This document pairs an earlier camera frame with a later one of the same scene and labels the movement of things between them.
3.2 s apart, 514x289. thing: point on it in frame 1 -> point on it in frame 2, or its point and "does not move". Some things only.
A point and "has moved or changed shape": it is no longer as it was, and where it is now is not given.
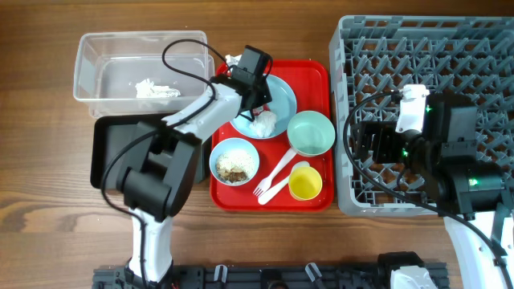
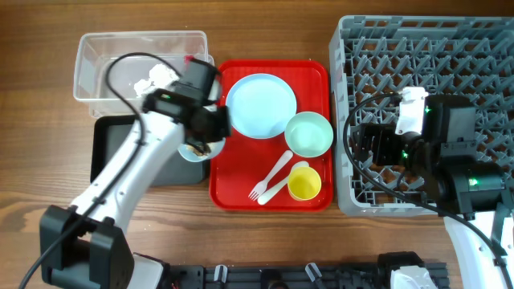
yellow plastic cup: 305,182 does not move
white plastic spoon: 281,184 does not move
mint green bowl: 310,133 does not move
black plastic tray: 114,147 does not move
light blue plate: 283,107 does not move
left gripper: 265,89 -> 226,112
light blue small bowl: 234,161 has moved or changed shape
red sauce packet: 257,111 -> 187,59
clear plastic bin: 124,74 does not move
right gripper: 377,141 does not move
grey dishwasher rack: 373,59 does not move
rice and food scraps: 234,166 has moved or changed shape
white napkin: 263,124 -> 161,75
